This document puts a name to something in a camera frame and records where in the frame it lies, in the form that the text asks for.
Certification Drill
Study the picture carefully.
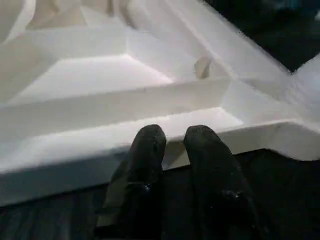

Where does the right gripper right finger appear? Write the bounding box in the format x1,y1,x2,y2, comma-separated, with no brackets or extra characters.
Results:
183,124,273,240

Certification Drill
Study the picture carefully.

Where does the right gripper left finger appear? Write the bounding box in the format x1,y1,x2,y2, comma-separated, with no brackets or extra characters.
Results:
94,124,167,240

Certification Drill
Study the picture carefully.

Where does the white plastic table top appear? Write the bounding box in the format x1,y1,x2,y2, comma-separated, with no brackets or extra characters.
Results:
0,0,320,208

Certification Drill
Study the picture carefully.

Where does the black plastic mat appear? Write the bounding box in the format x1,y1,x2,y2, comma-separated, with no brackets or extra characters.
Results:
0,0,320,240

